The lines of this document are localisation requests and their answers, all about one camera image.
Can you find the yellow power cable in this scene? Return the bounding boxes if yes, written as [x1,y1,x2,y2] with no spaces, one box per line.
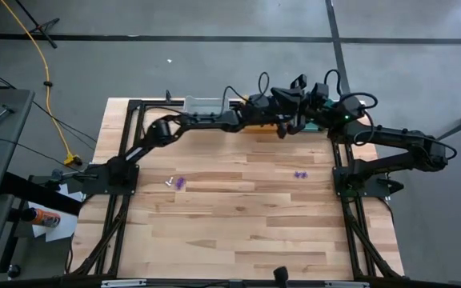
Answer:
[0,0,82,167]

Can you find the silver metal bracket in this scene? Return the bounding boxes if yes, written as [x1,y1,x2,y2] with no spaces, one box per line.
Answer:
[324,281,371,288]
[101,279,147,288]

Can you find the metal clamp handle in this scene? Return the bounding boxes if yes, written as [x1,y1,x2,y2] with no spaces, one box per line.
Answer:
[0,103,15,126]

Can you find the orange plastic bin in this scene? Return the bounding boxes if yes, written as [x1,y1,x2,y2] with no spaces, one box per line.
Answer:
[239,94,282,134]

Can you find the white plastic bin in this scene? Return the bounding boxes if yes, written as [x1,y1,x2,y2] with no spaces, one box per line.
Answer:
[183,94,231,118]

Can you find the teal plastic bin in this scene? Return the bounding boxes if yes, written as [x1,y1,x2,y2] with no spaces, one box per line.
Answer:
[303,98,339,134]

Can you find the orange spray can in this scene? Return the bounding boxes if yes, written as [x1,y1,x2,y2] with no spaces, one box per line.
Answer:
[21,206,62,229]

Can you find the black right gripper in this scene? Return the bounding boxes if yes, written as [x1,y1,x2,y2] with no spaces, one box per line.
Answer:
[293,82,338,135]

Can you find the black floor cable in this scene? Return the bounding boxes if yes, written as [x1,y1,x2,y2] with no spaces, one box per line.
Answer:
[0,63,98,151]

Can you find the white paper sheet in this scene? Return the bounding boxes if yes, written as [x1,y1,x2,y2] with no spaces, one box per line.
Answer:
[27,182,86,243]

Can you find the black rounded object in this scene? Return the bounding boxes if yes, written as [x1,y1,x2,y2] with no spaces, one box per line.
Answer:
[272,265,291,288]

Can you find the grey cart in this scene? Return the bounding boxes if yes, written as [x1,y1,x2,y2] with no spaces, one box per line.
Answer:
[0,87,36,201]

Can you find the black aluminium table frame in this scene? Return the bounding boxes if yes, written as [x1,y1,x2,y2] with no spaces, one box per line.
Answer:
[68,98,407,281]

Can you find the black tripod stand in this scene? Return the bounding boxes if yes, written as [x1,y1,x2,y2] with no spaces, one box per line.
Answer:
[13,0,61,50]

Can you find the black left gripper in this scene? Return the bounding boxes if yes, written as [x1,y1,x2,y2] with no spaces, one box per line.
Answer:
[250,74,307,139]

